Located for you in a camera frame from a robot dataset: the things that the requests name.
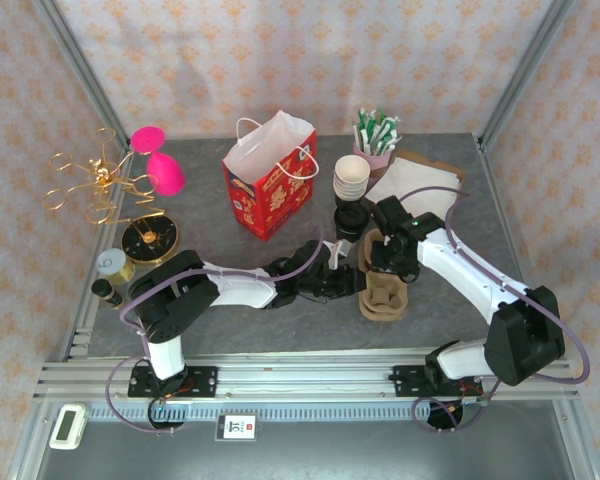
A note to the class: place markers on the brown pulp cup carrier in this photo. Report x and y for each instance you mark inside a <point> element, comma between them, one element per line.
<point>382,300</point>

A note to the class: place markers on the black paper coffee cup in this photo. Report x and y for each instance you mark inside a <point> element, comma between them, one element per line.
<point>350,236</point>

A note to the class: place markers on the red paper takeout bag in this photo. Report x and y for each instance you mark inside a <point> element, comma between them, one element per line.
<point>275,200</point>

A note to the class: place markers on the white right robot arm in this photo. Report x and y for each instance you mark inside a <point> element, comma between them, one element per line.
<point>460,265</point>

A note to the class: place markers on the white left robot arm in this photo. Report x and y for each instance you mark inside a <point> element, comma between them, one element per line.
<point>240,292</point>

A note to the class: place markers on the cardboard box with white paper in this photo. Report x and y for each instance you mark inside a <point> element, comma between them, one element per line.
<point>415,180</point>

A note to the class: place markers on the stack of paper cups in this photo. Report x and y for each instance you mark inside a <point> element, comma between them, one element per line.
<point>351,172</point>

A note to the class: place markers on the pink ceramic straw holder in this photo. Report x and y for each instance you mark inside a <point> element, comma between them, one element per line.
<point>375,162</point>

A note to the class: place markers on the brown cardboard napkin tray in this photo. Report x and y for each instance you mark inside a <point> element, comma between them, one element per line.
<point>445,167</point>

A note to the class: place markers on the white label card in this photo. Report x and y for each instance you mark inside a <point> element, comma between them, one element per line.
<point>236,426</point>

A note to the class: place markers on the pink egg-shaped makeup sponge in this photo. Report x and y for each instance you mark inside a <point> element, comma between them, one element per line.
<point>167,175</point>

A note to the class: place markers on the small black gold bottle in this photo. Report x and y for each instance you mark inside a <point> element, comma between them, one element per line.
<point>106,292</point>

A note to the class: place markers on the white digital timer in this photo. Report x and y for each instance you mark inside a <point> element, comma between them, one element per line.
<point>67,426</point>

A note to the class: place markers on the aluminium front rail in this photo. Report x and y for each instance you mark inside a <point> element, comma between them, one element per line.
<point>305,375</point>

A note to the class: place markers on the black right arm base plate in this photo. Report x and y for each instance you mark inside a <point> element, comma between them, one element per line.
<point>407,380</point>

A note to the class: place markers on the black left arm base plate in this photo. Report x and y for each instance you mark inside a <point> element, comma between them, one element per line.
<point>205,382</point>

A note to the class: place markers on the aluminium frame post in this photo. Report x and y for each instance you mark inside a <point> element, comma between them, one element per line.
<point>80,75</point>
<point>527,70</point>

